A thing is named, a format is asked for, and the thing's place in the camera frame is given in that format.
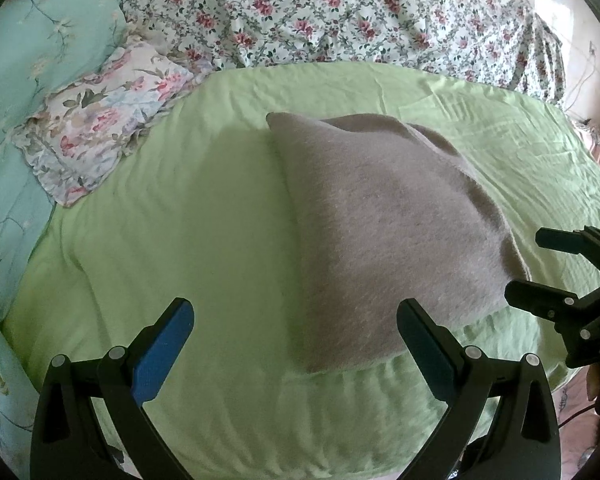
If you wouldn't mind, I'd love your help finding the teal floral quilt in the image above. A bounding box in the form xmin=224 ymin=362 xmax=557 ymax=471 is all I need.
xmin=0 ymin=0 xmax=131 ymax=466

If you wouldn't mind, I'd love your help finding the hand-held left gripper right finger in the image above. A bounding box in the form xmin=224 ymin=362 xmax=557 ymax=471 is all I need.
xmin=396 ymin=297 xmax=563 ymax=480

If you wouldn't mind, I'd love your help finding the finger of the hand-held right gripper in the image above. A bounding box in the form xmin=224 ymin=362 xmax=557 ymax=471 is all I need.
xmin=536 ymin=227 xmax=600 ymax=281
xmin=505 ymin=280 xmax=600 ymax=341

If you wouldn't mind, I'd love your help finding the light green bed sheet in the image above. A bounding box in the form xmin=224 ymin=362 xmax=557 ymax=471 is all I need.
xmin=2 ymin=62 xmax=600 ymax=480

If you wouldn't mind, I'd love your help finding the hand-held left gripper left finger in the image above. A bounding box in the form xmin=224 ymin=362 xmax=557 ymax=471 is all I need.
xmin=30 ymin=297 xmax=196 ymax=480

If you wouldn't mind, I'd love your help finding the beige knit garment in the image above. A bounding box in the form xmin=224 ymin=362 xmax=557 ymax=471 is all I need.
xmin=266 ymin=111 xmax=531 ymax=375

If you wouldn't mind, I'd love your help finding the ruffled floral pillow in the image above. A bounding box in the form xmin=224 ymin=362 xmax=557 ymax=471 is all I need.
xmin=12 ymin=42 xmax=201 ymax=208

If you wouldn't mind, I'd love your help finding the person's right hand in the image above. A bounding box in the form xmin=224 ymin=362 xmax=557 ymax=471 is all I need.
xmin=586 ymin=361 xmax=600 ymax=411

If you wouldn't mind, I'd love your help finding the thin wall cable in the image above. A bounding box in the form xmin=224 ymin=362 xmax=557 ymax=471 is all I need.
xmin=562 ymin=42 xmax=598 ymax=121

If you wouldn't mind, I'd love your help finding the floral patterned blanket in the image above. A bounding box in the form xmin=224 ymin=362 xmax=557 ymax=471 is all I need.
xmin=120 ymin=0 xmax=566 ymax=106

